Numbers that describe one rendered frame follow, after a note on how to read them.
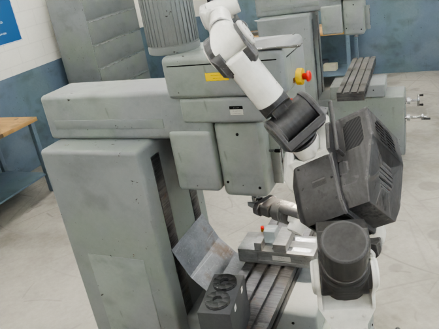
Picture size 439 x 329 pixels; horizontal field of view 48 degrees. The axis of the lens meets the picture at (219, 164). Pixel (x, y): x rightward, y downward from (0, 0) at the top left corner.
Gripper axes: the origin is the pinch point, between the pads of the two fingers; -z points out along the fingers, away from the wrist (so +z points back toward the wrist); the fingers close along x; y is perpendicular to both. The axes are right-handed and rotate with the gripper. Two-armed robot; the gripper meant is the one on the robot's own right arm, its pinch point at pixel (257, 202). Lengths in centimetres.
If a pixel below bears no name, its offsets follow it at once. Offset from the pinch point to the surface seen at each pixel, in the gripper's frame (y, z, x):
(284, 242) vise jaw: 22.0, 4.5, -7.6
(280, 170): -16.2, 12.2, -3.4
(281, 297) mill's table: 34.1, 17.2, 10.4
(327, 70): 96, -345, -492
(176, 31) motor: -74, -13, 15
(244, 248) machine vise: 25.8, -11.6, 1.7
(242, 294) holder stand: 18.5, 18.5, 31.1
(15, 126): 31, -388, -29
